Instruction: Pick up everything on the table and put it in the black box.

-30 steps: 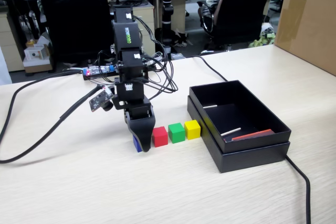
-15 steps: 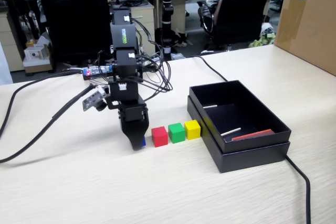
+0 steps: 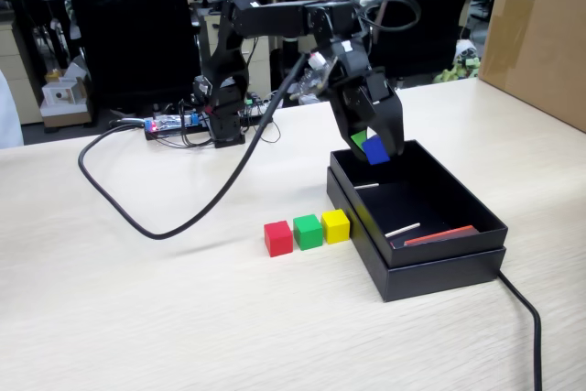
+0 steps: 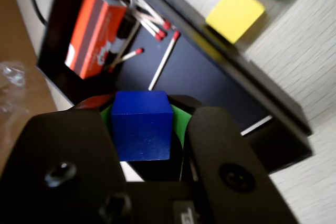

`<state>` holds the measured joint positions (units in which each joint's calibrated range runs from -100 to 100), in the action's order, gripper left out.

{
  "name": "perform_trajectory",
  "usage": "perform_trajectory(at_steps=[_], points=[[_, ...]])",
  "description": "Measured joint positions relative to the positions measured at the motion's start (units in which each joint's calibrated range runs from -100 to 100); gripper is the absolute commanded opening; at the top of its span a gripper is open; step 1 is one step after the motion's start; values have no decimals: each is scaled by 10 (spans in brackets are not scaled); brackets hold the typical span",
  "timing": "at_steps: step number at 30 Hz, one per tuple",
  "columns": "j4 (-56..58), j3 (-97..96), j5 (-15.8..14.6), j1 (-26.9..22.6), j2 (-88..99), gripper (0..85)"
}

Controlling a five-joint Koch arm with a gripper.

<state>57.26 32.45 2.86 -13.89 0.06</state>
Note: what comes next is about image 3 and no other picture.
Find red wooden cube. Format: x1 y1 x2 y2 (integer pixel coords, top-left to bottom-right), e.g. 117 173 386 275
263 220 294 258

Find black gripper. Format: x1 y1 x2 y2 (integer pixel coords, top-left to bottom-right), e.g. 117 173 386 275
327 38 407 162

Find blue wooden cube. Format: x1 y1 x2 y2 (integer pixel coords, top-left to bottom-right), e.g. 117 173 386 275
361 136 392 167

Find long white stick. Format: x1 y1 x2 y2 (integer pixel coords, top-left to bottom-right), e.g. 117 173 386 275
384 223 421 239

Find flat red card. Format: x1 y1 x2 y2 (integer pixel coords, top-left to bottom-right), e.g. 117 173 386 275
403 224 480 248

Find thin black wire loop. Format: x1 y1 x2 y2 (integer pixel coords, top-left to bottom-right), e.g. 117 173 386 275
249 118 282 146

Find person in white coat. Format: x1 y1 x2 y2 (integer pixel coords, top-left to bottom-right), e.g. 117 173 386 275
0 70 25 149

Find black office chair with armrests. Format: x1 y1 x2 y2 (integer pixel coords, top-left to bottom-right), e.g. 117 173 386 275
361 0 483 90

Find black open box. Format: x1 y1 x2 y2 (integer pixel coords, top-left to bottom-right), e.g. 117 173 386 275
325 166 507 303

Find green wooden cube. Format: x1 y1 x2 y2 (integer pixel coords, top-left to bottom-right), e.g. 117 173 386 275
292 213 323 252

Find black base board with electronics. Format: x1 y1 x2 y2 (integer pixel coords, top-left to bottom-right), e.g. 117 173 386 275
144 111 275 142

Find white carton on floor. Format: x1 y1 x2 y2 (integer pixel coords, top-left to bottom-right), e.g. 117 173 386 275
38 77 92 129

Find wide black office chair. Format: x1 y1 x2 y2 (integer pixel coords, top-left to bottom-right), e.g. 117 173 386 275
59 0 202 129

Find beige drawer cabinet with lock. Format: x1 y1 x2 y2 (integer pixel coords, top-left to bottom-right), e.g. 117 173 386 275
196 0 272 99

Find thick black table cable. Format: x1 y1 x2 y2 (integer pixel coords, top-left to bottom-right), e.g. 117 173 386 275
497 270 544 391

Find green toy pile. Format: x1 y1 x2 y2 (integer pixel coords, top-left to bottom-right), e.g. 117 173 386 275
432 55 483 85

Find yellow wooden cube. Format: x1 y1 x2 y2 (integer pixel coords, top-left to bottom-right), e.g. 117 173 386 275
320 209 352 244

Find large brown cardboard box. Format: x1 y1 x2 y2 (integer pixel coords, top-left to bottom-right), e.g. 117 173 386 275
477 0 586 134

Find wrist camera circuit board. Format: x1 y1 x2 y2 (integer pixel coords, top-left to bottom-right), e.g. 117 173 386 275
291 52 341 100

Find black cardboard box tray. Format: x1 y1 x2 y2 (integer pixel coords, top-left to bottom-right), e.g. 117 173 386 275
329 138 509 268

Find thick black camera cable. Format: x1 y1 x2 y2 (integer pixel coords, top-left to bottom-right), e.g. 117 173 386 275
78 52 307 241

